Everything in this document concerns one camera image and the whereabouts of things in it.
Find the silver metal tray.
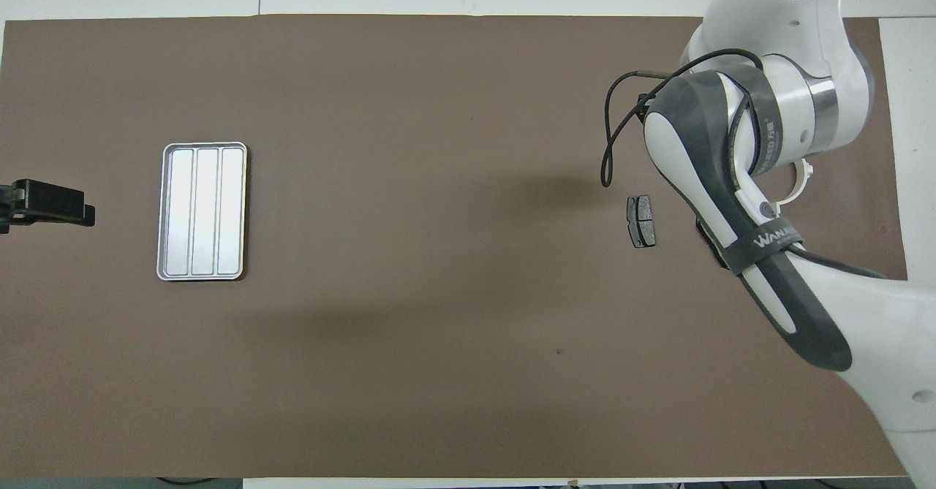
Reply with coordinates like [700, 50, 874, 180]
[156, 142, 248, 282]

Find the brown table mat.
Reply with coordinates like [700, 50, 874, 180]
[0, 14, 908, 479]

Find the dark grey rectangular brake pad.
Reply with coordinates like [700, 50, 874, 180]
[627, 195, 657, 249]

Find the dark grey curved brake pad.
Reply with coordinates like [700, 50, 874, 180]
[695, 219, 726, 262]

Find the white curved plastic bracket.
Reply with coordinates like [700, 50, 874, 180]
[775, 159, 815, 205]

